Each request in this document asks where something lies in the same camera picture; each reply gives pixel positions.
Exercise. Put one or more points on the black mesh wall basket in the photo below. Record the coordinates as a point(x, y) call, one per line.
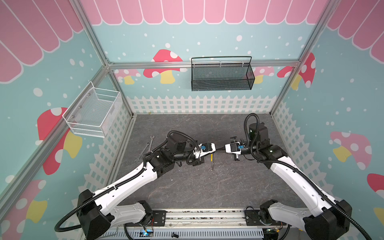
point(229, 73)

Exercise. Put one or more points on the white vented cable duct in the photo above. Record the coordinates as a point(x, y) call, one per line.
point(197, 234)

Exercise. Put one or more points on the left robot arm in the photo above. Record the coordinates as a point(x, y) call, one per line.
point(176, 149)

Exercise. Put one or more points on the white wire wall basket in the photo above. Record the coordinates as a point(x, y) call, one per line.
point(93, 112)

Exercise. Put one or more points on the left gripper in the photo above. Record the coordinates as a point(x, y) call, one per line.
point(198, 162)

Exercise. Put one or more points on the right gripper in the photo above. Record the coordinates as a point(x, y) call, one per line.
point(235, 153)

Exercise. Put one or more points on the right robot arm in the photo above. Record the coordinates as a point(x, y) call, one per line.
point(322, 218)

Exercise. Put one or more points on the silver combination wrench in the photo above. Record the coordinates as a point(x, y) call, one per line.
point(146, 149)

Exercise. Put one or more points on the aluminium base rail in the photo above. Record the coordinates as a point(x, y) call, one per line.
point(204, 217)

